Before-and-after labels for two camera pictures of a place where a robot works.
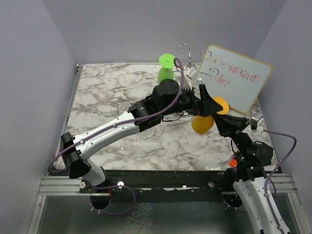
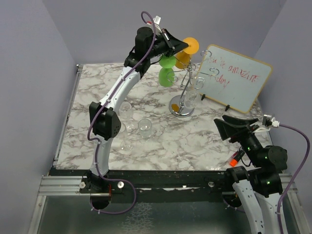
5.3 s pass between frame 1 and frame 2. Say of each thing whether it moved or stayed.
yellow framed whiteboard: stayed
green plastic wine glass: stayed
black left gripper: moved
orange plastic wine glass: moved
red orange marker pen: stayed
